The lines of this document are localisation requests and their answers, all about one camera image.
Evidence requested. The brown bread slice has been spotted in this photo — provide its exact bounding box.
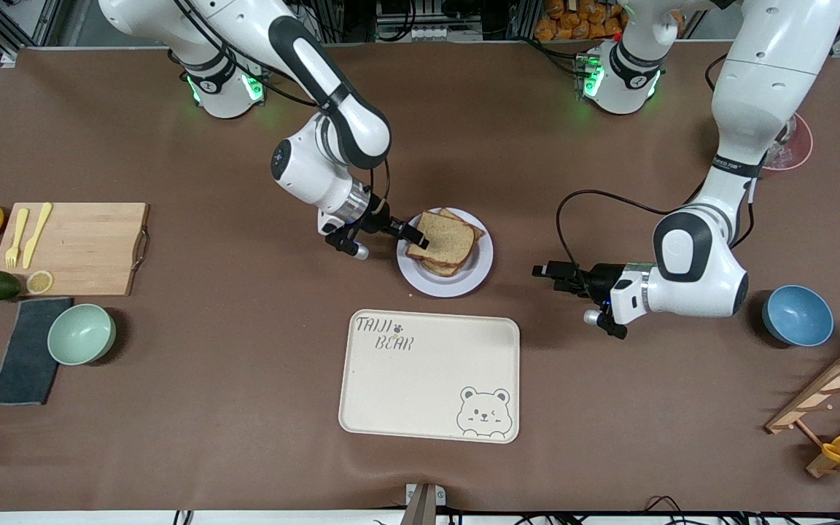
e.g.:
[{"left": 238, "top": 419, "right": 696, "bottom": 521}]
[
  {"left": 405, "top": 211, "right": 476, "bottom": 266},
  {"left": 420, "top": 208, "right": 486, "bottom": 278}
]

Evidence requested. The pale lilac round plate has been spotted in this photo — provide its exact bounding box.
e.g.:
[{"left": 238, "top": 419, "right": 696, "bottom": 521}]
[{"left": 397, "top": 208, "right": 494, "bottom": 298}]

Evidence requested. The cream bear print tray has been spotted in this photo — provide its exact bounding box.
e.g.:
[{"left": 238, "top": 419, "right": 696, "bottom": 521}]
[{"left": 338, "top": 309, "right": 521, "bottom": 444}]

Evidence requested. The white socket strip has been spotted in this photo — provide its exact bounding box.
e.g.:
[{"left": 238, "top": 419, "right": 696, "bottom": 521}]
[{"left": 378, "top": 26, "right": 483, "bottom": 42}]

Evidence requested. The blue bowl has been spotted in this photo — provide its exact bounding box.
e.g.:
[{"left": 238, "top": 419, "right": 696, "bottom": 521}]
[{"left": 761, "top": 284, "right": 835, "bottom": 347}]

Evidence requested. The pink bowl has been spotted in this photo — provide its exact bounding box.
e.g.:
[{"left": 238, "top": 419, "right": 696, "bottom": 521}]
[{"left": 759, "top": 112, "right": 814, "bottom": 173}]

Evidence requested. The pile of orange bread rolls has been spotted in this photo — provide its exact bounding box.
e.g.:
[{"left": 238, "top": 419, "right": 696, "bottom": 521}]
[{"left": 534, "top": 0, "right": 629, "bottom": 42}]

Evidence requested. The wooden rack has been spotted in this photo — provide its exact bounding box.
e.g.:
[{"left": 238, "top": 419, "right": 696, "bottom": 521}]
[{"left": 765, "top": 335, "right": 840, "bottom": 479}]

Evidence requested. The wooden cutting board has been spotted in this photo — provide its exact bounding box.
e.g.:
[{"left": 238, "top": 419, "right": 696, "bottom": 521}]
[{"left": 0, "top": 202, "right": 151, "bottom": 297}]

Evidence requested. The mint green bowl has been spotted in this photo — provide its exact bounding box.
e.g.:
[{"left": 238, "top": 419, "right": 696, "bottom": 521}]
[{"left": 47, "top": 303, "right": 117, "bottom": 366}]

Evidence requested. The yellow plastic knife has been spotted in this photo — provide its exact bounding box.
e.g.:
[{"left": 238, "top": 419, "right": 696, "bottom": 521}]
[{"left": 22, "top": 202, "right": 53, "bottom": 270}]

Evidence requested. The yellow plastic fork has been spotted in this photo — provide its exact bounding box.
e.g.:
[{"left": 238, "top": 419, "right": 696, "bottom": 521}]
[{"left": 4, "top": 208, "right": 30, "bottom": 270}]

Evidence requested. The dark grey cloth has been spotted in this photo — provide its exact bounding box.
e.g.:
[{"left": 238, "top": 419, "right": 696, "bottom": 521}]
[{"left": 0, "top": 296, "right": 74, "bottom": 406}]

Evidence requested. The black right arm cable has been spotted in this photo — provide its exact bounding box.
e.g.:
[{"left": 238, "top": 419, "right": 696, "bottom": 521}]
[{"left": 367, "top": 157, "right": 392, "bottom": 219}]

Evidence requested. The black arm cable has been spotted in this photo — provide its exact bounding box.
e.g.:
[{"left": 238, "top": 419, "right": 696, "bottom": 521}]
[
  {"left": 367, "top": 157, "right": 392, "bottom": 219},
  {"left": 556, "top": 190, "right": 709, "bottom": 275}
]

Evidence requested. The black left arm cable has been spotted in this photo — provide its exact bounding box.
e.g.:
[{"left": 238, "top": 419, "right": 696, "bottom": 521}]
[{"left": 556, "top": 190, "right": 709, "bottom": 275}]

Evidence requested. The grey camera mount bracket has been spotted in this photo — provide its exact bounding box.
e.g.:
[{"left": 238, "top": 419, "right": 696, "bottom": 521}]
[{"left": 400, "top": 483, "right": 447, "bottom": 525}]

